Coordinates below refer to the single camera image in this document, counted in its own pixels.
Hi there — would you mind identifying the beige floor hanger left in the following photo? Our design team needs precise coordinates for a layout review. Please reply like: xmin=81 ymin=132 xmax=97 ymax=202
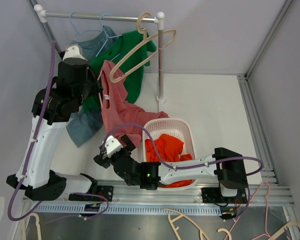
xmin=21 ymin=212 xmax=43 ymax=240

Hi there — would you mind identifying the pink red t shirt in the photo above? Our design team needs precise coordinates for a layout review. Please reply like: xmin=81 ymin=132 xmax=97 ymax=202
xmin=99 ymin=60 xmax=169 ymax=133

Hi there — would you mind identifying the beige hanger on floor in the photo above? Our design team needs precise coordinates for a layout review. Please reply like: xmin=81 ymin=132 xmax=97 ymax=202
xmin=162 ymin=208 xmax=210 ymax=240

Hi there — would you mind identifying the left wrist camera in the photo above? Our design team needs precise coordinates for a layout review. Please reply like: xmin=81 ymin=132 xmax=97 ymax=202
xmin=62 ymin=43 xmax=87 ymax=61

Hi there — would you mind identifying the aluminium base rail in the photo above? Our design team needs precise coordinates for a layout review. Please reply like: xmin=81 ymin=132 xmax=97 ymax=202
xmin=34 ymin=180 xmax=295 ymax=216

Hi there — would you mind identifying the white perforated plastic basket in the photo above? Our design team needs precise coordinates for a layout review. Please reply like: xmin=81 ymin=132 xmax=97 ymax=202
xmin=141 ymin=117 xmax=200 ymax=192

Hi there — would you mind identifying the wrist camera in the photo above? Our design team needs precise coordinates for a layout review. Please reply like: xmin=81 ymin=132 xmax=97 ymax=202
xmin=62 ymin=43 xmax=87 ymax=61
xmin=100 ymin=135 xmax=123 ymax=159

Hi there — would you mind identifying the beige floor hanger right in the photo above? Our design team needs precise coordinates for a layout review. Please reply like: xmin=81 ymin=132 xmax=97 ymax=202
xmin=268 ymin=221 xmax=300 ymax=240

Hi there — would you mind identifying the orange t shirt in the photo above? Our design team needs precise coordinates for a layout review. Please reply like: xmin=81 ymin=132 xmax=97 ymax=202
xmin=144 ymin=133 xmax=194 ymax=188

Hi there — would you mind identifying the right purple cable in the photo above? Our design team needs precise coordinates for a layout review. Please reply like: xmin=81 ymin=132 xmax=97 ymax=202
xmin=101 ymin=122 xmax=265 ymax=177

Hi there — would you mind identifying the purple cable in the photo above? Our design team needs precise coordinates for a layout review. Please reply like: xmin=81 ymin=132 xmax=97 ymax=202
xmin=6 ymin=41 xmax=113 ymax=222
xmin=101 ymin=122 xmax=265 ymax=177

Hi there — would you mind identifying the pink floor hanger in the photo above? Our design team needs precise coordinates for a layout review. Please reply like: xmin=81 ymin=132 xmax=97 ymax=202
xmin=223 ymin=181 xmax=273 ymax=240

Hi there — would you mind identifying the blue hanger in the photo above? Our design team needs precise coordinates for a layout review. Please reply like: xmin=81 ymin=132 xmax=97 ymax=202
xmin=95 ymin=13 xmax=122 ymax=57
xmin=69 ymin=11 xmax=103 ymax=41

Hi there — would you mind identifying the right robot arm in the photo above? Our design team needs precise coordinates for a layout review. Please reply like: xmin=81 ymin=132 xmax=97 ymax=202
xmin=93 ymin=135 xmax=248 ymax=203

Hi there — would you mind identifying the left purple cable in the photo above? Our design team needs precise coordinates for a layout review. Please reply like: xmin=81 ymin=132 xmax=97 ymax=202
xmin=6 ymin=41 xmax=113 ymax=222

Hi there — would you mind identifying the grey blue t shirt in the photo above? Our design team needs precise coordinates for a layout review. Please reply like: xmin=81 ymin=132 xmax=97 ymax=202
xmin=66 ymin=25 xmax=117 ymax=148

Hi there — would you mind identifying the metal clothes rack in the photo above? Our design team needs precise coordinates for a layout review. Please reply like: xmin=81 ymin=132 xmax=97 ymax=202
xmin=33 ymin=2 xmax=169 ymax=105

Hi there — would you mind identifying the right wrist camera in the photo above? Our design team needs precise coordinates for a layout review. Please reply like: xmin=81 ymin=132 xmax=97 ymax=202
xmin=100 ymin=135 xmax=123 ymax=159

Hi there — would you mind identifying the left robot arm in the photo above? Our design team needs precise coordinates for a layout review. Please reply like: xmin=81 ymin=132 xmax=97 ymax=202
xmin=6 ymin=57 xmax=102 ymax=201

